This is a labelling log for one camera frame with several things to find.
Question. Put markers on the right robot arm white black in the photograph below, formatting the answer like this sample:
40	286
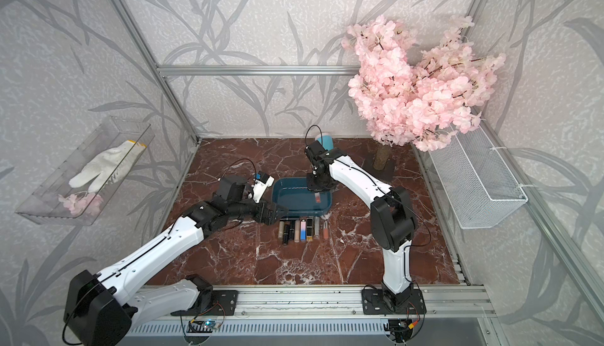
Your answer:
393	220

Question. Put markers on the teal plastic storage box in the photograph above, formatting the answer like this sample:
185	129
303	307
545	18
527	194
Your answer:
293	194

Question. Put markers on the aluminium front rail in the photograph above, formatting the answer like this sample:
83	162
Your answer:
345	302

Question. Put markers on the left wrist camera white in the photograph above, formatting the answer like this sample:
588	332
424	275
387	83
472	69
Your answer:
261	183

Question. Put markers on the left circuit board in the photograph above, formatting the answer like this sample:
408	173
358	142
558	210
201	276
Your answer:
203	326

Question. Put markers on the white cotton glove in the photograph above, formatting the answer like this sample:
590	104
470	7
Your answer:
108	167

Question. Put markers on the clear acrylic wall shelf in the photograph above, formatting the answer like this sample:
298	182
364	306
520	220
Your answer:
43	207

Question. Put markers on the pink artificial blossom tree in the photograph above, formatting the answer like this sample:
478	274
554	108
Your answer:
425	104

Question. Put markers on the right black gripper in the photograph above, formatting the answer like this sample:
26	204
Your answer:
311	187

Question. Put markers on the white wire mesh basket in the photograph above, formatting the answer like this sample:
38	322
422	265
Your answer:
479	185

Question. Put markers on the beige lipstick tube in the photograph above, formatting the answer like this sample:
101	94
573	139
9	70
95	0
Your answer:
281	230

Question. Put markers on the rose lipstick tube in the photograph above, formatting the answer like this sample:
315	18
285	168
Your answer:
325	230

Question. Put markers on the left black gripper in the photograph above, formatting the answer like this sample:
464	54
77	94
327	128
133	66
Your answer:
269	219

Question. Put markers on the blue pink lipstick tube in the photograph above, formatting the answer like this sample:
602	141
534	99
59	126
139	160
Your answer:
303	230

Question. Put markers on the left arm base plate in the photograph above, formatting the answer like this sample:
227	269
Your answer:
220	303

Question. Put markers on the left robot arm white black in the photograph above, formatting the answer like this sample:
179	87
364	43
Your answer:
101	308

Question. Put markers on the circuit board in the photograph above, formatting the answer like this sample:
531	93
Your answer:
203	326
400	331

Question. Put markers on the right circuit board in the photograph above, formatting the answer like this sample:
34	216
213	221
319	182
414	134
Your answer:
400	331

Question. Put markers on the pink flower on shelf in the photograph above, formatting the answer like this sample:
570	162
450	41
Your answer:
82	203

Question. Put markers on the silver lipstick tube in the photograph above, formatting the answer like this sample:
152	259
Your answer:
316	228

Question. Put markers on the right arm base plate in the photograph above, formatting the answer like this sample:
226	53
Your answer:
384	302

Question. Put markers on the tan lipstick tube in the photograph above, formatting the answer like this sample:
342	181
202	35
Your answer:
297	231

